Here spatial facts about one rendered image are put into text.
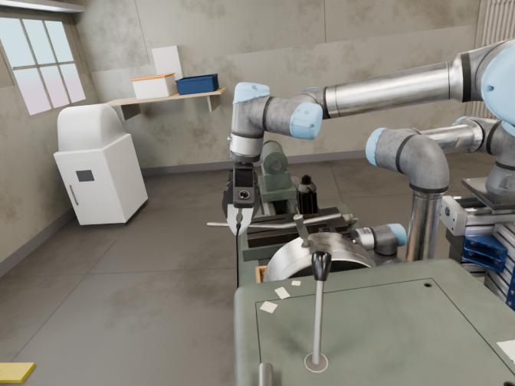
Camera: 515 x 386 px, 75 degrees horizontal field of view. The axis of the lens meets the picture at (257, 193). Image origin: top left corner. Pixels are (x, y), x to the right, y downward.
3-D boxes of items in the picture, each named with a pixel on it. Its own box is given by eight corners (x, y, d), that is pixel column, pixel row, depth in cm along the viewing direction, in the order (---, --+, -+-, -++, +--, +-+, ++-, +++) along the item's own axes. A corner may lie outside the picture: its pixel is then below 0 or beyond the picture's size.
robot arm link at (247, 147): (265, 139, 74) (227, 136, 73) (263, 159, 76) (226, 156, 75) (262, 132, 81) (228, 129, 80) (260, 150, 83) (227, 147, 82)
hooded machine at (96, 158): (129, 227, 377) (93, 109, 324) (79, 231, 383) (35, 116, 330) (150, 201, 439) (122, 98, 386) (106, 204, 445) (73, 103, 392)
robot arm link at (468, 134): (506, 153, 117) (396, 179, 94) (464, 145, 130) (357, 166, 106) (516, 119, 113) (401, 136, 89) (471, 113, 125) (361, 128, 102)
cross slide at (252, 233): (349, 234, 143) (349, 225, 141) (248, 248, 143) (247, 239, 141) (336, 214, 160) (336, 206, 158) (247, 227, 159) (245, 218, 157)
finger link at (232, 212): (236, 225, 90) (240, 194, 86) (237, 237, 84) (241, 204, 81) (224, 224, 90) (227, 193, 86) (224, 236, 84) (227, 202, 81)
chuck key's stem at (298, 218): (314, 250, 87) (302, 212, 82) (314, 255, 85) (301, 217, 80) (306, 251, 87) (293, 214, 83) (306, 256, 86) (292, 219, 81)
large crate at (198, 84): (220, 87, 447) (218, 73, 440) (214, 91, 416) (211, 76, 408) (185, 91, 453) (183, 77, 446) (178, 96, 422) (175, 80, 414)
